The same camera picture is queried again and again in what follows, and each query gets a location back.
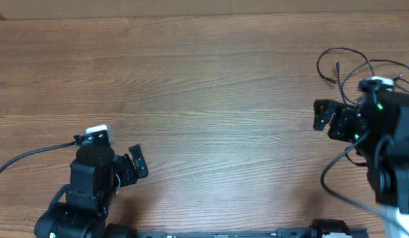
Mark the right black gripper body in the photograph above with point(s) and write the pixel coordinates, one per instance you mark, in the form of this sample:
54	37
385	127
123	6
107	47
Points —
345	127

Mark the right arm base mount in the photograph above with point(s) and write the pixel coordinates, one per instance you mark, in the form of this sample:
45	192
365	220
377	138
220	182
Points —
329	227

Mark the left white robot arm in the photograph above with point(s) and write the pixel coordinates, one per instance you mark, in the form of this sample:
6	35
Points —
80	209

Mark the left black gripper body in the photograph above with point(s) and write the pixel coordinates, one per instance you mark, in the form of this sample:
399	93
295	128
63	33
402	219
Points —
124	169

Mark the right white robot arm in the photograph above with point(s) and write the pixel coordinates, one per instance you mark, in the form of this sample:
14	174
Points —
378	129

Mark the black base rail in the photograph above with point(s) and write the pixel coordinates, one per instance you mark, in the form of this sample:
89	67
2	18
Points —
298	232

